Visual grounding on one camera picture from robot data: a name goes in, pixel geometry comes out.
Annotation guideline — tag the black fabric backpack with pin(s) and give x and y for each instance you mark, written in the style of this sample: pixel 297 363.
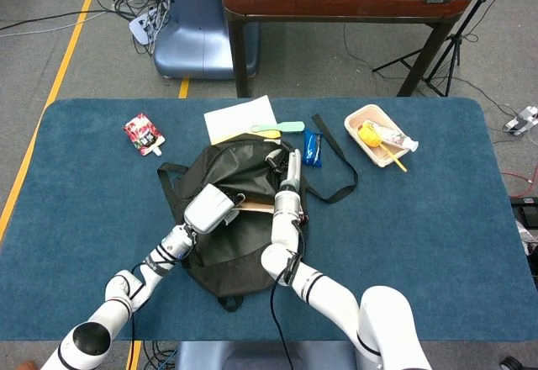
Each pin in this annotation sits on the black fabric backpack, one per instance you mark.
pixel 235 269

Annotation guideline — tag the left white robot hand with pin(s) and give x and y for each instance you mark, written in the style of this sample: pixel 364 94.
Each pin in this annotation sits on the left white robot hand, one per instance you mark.
pixel 206 210

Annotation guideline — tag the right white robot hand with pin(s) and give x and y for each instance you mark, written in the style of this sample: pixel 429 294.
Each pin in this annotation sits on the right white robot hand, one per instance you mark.
pixel 292 168

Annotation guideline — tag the yellow ball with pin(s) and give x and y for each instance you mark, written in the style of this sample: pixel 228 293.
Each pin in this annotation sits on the yellow ball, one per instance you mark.
pixel 369 135

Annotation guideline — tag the mint green brush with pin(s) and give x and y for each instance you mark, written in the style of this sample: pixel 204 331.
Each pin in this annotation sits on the mint green brush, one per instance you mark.
pixel 290 127

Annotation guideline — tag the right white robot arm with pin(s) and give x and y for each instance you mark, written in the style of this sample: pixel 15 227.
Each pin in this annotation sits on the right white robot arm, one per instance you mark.
pixel 328 290

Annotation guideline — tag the yellow plastic spoon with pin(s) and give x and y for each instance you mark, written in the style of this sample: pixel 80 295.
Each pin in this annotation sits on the yellow plastic spoon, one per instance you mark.
pixel 395 159

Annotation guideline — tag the black floor box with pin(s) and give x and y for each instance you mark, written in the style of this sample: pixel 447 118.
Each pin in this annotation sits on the black floor box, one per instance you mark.
pixel 525 210

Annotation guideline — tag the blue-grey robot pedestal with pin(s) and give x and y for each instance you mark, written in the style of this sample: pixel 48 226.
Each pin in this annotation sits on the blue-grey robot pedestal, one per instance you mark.
pixel 189 50

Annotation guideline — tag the white paper sheet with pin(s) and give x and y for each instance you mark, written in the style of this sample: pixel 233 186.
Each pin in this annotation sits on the white paper sheet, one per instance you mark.
pixel 239 119

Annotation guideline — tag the black tripod stand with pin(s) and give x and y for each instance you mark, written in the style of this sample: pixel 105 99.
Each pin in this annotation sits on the black tripod stand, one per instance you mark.
pixel 456 38

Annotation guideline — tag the white power strip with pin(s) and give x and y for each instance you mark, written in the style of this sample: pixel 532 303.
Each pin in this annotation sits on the white power strip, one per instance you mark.
pixel 140 27
pixel 521 121

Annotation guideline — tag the blue table mat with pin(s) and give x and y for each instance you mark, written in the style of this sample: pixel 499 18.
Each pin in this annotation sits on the blue table mat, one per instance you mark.
pixel 420 239

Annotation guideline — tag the red snack pouch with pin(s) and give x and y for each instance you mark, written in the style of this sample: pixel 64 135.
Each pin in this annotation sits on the red snack pouch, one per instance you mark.
pixel 143 134

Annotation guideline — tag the beige plastic tray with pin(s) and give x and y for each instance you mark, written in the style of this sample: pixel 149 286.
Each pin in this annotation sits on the beige plastic tray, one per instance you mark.
pixel 370 113

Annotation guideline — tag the blue snack packet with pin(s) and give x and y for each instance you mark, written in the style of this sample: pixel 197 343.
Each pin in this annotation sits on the blue snack packet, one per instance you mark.
pixel 312 147

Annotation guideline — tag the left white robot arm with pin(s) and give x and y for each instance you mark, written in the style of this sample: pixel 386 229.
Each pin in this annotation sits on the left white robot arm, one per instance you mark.
pixel 117 298

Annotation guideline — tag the grey-blue robot chest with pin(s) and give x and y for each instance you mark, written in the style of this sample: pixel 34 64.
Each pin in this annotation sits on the grey-blue robot chest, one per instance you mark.
pixel 235 357

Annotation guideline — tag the brown mahjong table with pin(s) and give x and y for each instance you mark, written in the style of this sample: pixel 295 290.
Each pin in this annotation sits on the brown mahjong table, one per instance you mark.
pixel 336 4

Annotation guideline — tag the yellow paper sheet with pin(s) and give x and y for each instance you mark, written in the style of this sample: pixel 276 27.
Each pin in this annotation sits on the yellow paper sheet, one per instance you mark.
pixel 269 134

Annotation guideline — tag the white squeeze tube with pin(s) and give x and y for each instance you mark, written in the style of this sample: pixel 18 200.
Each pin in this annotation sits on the white squeeze tube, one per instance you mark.
pixel 399 138

